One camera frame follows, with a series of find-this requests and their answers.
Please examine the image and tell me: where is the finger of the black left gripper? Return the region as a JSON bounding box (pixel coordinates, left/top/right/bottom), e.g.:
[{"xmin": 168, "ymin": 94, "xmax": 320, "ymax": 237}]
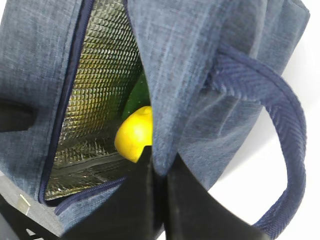
[{"xmin": 0, "ymin": 98, "xmax": 37, "ymax": 132}]

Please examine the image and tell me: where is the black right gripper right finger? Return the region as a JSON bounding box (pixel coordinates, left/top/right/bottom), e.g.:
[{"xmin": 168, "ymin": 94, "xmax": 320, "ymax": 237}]
[{"xmin": 164, "ymin": 155, "xmax": 269, "ymax": 240}]

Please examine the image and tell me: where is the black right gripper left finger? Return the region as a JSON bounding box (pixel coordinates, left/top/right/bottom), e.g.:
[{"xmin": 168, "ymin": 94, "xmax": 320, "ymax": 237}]
[{"xmin": 61, "ymin": 146, "xmax": 164, "ymax": 240}]

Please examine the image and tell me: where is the yellow lemon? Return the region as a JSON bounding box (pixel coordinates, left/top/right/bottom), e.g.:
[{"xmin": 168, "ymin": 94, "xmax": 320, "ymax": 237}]
[{"xmin": 114, "ymin": 106, "xmax": 153, "ymax": 163}]

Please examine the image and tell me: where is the green cucumber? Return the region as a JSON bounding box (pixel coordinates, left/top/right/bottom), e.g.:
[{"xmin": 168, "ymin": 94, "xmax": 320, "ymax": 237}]
[{"xmin": 121, "ymin": 73, "xmax": 151, "ymax": 121}]

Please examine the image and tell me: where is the dark blue lunch bag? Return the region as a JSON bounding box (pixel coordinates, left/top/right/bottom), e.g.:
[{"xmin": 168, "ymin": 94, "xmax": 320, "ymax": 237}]
[{"xmin": 0, "ymin": 0, "xmax": 310, "ymax": 240}]

